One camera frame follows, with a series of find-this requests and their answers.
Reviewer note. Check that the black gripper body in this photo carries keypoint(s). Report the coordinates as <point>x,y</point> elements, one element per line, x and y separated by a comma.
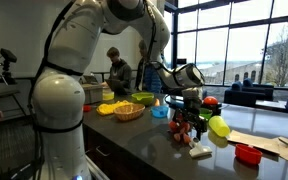
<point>192,106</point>

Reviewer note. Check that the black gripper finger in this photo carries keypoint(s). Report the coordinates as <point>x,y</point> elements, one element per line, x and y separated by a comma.
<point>180,118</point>
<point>200,126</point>

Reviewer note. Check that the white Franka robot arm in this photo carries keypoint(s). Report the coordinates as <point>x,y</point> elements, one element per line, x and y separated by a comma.
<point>57,100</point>

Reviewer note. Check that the orange plush toy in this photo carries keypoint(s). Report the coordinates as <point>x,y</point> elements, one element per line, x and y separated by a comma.
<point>173,126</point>

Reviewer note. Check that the small green bowl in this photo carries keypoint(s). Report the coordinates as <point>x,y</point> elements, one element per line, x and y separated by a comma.
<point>206,113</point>

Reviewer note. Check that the yellow-green plastic cup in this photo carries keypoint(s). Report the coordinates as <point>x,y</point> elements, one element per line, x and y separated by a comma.
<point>219,126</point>

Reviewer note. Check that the red-orange ball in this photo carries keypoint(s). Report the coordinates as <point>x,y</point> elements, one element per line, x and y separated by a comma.
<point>211,100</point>

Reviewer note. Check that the blue plastic bowl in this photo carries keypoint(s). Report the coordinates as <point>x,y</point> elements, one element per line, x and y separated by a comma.
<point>160,112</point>

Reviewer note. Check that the black box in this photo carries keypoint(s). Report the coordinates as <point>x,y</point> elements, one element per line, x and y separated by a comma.
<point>215,108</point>

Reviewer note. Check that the orange toy carrot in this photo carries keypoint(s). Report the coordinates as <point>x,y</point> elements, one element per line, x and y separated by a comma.
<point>157,102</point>

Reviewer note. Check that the large green bowl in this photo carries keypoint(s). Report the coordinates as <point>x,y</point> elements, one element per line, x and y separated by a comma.
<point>143,98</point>

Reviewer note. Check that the small black sign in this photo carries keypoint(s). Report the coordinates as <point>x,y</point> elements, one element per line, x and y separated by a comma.
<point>181,61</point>

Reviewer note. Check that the blue armchair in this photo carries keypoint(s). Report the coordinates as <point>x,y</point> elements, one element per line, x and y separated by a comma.
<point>239,96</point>
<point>262,90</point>

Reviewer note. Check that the oval wicker basket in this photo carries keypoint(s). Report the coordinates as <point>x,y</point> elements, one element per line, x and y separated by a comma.
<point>129,112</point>

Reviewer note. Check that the red plastic bowl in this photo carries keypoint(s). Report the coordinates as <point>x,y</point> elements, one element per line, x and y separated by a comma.
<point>248,155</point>

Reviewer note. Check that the brown paper sheet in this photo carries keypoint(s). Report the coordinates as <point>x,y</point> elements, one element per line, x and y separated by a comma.
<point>257,140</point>

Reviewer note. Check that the dark grey laptop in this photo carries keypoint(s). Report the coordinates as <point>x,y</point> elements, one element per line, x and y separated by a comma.
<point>115,86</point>

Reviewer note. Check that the wooden coffee table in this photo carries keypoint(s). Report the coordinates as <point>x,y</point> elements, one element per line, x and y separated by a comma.
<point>270,105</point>

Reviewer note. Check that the pale yellow round basket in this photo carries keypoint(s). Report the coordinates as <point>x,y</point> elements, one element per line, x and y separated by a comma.
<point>108,96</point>

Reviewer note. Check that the yellow knitted cloth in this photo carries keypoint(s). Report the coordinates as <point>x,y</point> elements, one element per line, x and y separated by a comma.
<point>105,108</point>

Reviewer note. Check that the seated person in grey hoodie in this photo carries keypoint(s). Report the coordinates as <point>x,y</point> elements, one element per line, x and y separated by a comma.
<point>120,71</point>

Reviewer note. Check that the dark counter cabinet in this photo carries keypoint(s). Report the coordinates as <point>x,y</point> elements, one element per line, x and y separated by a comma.
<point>117,163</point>

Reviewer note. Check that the grey plastic bin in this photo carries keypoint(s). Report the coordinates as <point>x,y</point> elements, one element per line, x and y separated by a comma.
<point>93,94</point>

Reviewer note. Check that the small red cup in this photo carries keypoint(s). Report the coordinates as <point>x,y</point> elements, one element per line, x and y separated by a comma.
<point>87,108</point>

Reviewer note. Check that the chair with black legs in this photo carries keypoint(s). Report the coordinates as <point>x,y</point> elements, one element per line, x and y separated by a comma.
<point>7,93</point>

